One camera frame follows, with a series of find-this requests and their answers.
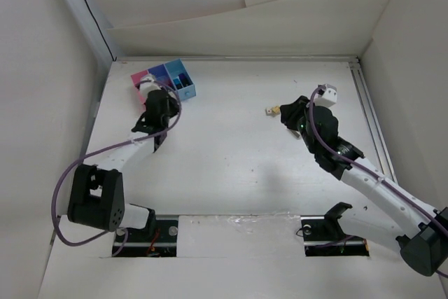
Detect blue capped black highlighter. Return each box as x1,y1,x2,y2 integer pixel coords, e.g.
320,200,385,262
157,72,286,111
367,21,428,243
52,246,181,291
174,78,183,90

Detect purple capped black highlighter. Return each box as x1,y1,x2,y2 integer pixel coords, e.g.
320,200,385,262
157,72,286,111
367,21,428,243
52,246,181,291
179,73,191,88

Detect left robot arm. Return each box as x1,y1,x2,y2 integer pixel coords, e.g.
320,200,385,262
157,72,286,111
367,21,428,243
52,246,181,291
67,89,181,241

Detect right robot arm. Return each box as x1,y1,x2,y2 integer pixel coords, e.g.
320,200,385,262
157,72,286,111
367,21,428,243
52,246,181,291
279,96,447,277

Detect dirty white eraser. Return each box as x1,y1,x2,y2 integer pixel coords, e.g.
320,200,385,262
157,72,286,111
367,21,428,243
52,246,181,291
289,130,301,139

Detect purple drawer container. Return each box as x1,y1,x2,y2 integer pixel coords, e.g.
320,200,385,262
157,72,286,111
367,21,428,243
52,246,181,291
148,64,174,89

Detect blue drawer container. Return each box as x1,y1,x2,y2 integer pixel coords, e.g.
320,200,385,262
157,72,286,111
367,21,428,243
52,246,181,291
164,59,196,101

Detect pink drawer container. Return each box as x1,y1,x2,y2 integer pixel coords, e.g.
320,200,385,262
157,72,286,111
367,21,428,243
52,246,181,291
130,70,148,104

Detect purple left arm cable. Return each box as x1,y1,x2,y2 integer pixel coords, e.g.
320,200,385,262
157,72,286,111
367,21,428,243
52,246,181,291
51,80,183,256

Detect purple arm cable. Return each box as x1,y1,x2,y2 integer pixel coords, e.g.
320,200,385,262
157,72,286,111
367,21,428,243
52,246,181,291
51,80,183,256
309,85,448,277

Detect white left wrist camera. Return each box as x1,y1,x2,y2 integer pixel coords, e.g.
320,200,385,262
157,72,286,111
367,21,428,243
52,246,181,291
138,74,160,98

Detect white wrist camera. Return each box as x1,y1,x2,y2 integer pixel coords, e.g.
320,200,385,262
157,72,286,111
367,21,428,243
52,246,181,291
138,74,160,98
314,84,337,108

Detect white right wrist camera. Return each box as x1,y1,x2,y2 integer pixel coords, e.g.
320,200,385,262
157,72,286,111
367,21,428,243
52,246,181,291
314,84,337,108

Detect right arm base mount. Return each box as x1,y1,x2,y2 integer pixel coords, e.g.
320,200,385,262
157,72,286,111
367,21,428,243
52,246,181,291
295,202,370,257

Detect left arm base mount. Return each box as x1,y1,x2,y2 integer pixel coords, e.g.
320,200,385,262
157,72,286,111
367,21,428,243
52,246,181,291
111,215,179,258

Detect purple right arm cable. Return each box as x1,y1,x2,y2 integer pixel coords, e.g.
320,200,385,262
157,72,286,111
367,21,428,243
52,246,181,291
309,85,448,277

